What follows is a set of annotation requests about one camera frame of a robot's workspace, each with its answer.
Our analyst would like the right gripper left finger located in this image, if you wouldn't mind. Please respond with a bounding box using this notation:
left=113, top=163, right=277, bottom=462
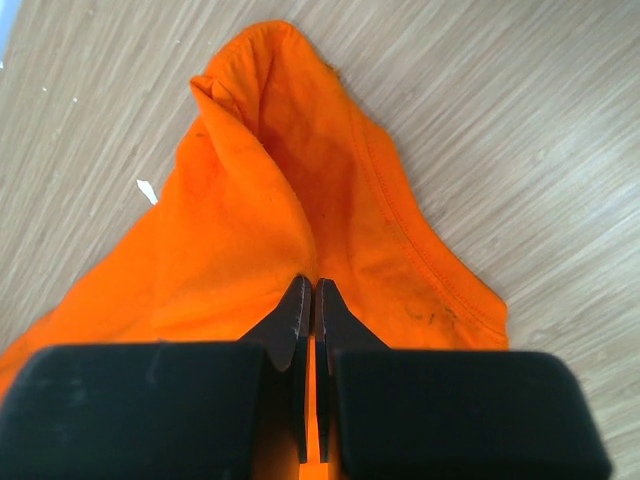
left=1, top=276, right=311, bottom=479

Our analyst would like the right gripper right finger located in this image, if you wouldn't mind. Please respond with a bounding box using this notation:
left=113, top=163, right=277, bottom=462
left=315, top=279, right=613, bottom=479

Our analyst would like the orange t shirt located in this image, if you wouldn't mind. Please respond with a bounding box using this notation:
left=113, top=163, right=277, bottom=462
left=1, top=21, right=508, bottom=479

